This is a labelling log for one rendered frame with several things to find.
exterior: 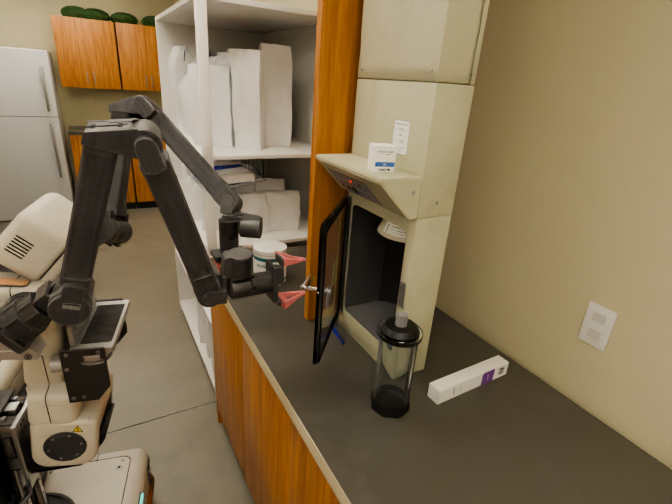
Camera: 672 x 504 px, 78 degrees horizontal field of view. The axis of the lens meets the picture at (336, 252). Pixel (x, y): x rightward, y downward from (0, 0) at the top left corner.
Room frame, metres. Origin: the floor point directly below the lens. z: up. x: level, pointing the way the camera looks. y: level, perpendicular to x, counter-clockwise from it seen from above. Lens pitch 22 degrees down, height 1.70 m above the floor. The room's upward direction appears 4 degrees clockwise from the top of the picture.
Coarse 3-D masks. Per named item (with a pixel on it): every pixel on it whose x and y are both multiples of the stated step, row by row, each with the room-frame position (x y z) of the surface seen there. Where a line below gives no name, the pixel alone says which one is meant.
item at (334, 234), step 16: (336, 208) 1.06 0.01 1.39; (336, 224) 1.06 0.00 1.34; (320, 240) 0.91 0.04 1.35; (336, 240) 1.08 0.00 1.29; (320, 256) 0.91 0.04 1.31; (336, 256) 1.10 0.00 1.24; (320, 272) 0.91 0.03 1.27; (336, 272) 1.12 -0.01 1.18; (336, 288) 1.14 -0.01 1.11; (336, 304) 1.16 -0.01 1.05
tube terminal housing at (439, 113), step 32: (384, 96) 1.10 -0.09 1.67; (416, 96) 1.00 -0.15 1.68; (448, 96) 0.97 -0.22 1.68; (384, 128) 1.09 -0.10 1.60; (416, 128) 0.99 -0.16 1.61; (448, 128) 0.97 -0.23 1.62; (416, 160) 0.97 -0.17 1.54; (448, 160) 0.98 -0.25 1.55; (448, 192) 0.99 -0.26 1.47; (416, 224) 0.95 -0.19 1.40; (448, 224) 1.00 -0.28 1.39; (416, 256) 0.95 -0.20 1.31; (416, 288) 0.96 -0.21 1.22; (352, 320) 1.15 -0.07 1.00; (416, 320) 0.97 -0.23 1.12
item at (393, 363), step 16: (384, 320) 0.88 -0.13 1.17; (384, 336) 0.81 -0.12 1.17; (384, 352) 0.82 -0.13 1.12; (400, 352) 0.80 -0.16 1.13; (384, 368) 0.81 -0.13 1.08; (400, 368) 0.80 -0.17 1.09; (384, 384) 0.81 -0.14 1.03; (400, 384) 0.80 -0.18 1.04; (384, 400) 0.81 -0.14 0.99; (400, 400) 0.80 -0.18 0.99
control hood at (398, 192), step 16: (320, 160) 1.14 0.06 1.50; (336, 160) 1.09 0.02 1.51; (352, 160) 1.10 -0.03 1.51; (352, 176) 1.02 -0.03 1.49; (368, 176) 0.93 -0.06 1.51; (384, 176) 0.93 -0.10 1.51; (400, 176) 0.94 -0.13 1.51; (416, 176) 0.95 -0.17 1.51; (352, 192) 1.15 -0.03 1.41; (384, 192) 0.91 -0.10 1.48; (400, 192) 0.92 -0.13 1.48; (416, 192) 0.94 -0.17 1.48; (400, 208) 0.92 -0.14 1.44; (416, 208) 0.94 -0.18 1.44
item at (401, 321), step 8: (400, 312) 0.85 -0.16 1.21; (392, 320) 0.86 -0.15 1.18; (400, 320) 0.83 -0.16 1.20; (408, 320) 0.87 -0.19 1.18; (384, 328) 0.83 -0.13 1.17; (392, 328) 0.83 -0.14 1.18; (400, 328) 0.83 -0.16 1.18; (408, 328) 0.83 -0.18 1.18; (416, 328) 0.84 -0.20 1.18; (392, 336) 0.81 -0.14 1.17; (400, 336) 0.81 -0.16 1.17; (408, 336) 0.81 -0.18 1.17; (416, 336) 0.82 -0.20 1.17
